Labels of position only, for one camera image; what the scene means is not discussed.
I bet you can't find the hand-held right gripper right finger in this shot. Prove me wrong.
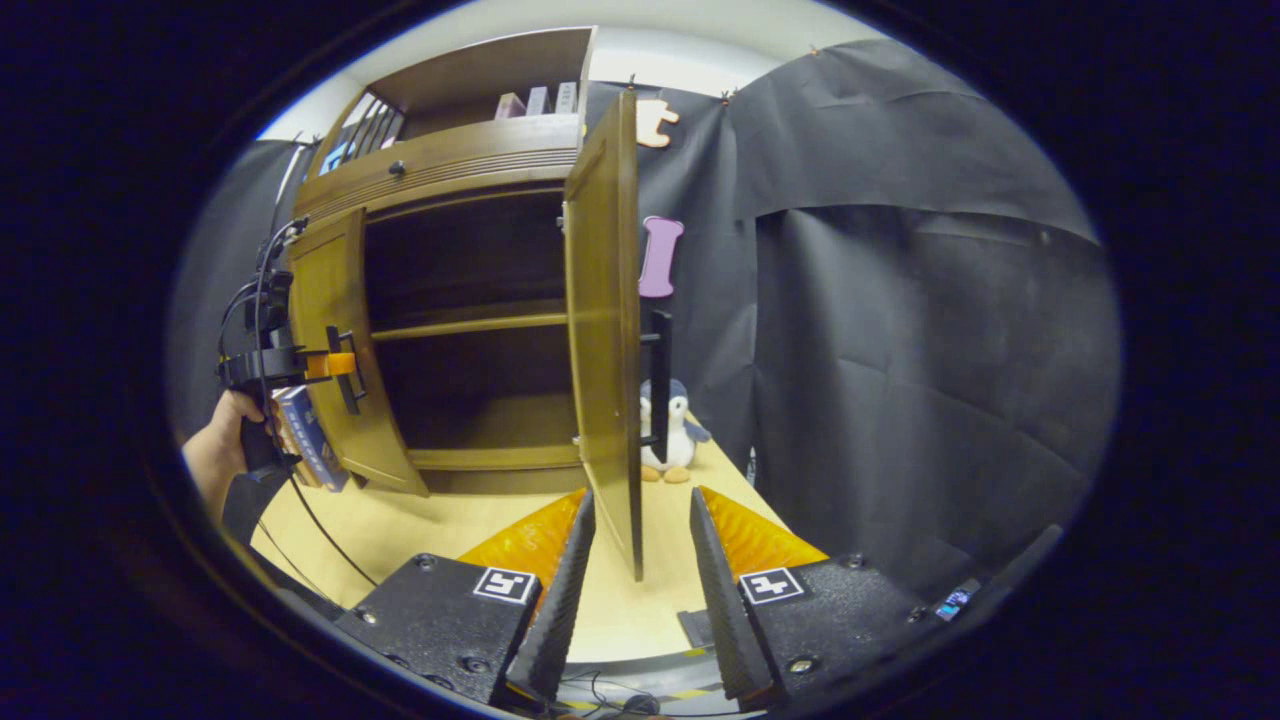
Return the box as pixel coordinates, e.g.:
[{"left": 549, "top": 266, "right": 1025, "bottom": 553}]
[{"left": 688, "top": 486, "right": 936, "bottom": 713}]

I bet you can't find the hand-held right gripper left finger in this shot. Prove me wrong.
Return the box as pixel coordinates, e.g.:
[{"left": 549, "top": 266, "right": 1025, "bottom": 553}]
[{"left": 335, "top": 488, "right": 598, "bottom": 706}]

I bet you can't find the wooden cabinet door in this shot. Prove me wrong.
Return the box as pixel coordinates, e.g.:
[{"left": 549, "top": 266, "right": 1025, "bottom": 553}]
[
  {"left": 288, "top": 207, "right": 431, "bottom": 498},
  {"left": 562, "top": 88, "right": 673, "bottom": 583}
]

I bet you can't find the wooden double-door shoe cabinet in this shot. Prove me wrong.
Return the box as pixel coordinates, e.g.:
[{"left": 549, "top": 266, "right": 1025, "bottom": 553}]
[{"left": 290, "top": 27, "right": 601, "bottom": 496}]

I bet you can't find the wooden inner cabinet shelf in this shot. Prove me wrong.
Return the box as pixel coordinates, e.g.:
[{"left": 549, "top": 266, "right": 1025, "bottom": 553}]
[{"left": 370, "top": 312, "right": 569, "bottom": 343}]

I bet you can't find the blue cover book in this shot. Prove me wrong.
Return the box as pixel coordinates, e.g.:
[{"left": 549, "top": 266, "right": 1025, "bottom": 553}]
[{"left": 272, "top": 385, "right": 351, "bottom": 493}]

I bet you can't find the penguin plush toy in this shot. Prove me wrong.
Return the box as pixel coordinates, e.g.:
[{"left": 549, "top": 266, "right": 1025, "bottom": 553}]
[{"left": 640, "top": 378, "right": 713, "bottom": 485}]

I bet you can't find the black backdrop cloth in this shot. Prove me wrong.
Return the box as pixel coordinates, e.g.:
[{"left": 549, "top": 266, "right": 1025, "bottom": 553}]
[{"left": 170, "top": 38, "right": 1121, "bottom": 601}]

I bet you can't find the black cable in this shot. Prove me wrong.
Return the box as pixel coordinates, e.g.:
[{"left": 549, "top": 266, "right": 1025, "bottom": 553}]
[{"left": 218, "top": 218, "right": 383, "bottom": 591}]

